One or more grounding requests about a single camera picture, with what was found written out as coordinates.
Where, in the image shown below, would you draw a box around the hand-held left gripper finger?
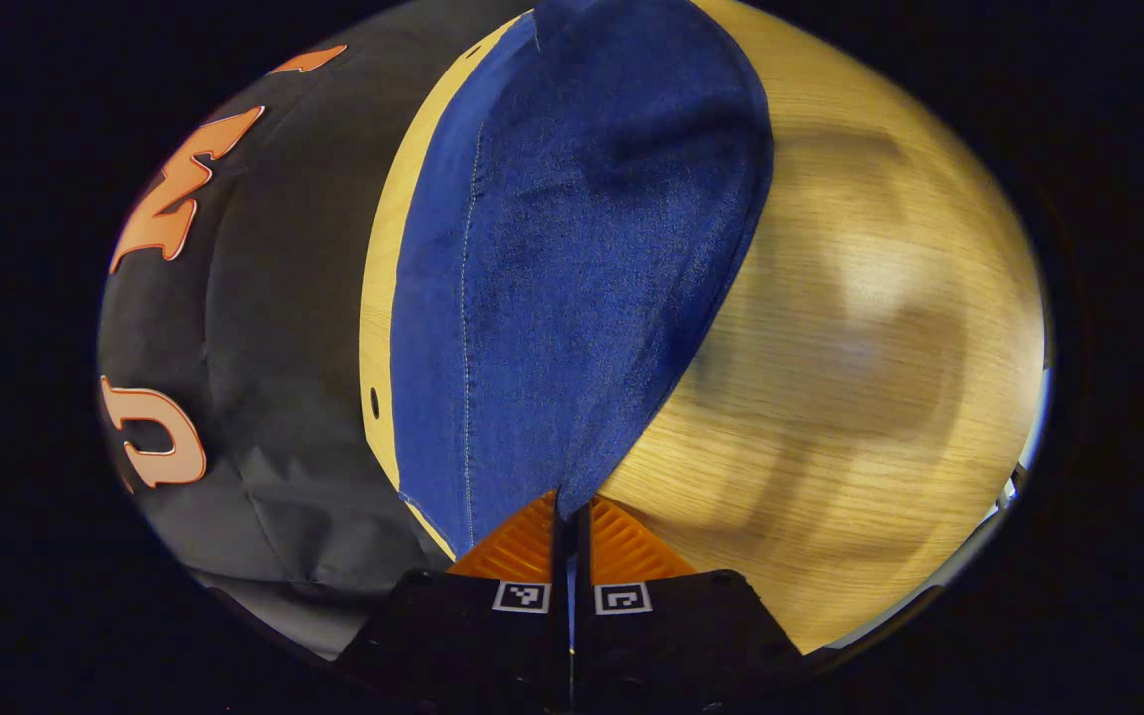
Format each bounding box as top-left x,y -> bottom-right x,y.
339,489 -> 574,711
573,494 -> 806,711

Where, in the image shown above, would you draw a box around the blue denim jeans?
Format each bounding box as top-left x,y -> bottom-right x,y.
390,0 -> 775,656

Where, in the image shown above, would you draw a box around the black backdrop cloth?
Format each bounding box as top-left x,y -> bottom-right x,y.
97,0 -> 535,662

